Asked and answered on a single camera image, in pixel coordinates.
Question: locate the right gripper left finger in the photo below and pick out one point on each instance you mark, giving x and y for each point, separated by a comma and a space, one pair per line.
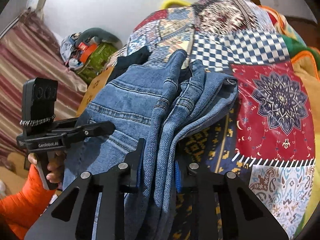
92, 206

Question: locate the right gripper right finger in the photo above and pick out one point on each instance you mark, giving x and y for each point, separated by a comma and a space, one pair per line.
224, 202

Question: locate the blue denim jeans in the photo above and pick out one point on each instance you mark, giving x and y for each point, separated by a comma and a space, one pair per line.
161, 103

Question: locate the orange left sleeve forearm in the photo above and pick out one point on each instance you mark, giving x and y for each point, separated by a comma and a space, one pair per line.
21, 210

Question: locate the light blue clothing pile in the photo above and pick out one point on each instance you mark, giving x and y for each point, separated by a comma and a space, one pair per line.
68, 46

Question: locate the person's left hand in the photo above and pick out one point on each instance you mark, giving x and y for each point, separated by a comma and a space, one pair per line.
56, 167

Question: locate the green fabric storage box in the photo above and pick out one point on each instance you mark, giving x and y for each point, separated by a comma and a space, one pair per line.
96, 62

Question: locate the striped pink curtain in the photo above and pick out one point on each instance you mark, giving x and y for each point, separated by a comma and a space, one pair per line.
29, 50

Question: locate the patchwork quilt bedspread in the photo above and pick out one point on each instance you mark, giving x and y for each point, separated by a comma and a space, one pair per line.
268, 137

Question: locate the orange box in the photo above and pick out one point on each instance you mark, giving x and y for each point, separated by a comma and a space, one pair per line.
86, 54

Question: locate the small red box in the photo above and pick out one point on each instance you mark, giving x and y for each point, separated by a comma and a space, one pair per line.
82, 46

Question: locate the grey neck pillow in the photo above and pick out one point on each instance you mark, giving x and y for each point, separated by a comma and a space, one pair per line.
97, 36

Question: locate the black folded pants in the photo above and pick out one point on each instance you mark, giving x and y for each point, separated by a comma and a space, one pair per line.
123, 62

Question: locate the yellow headboard cushion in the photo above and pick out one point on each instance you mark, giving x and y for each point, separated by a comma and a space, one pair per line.
174, 3

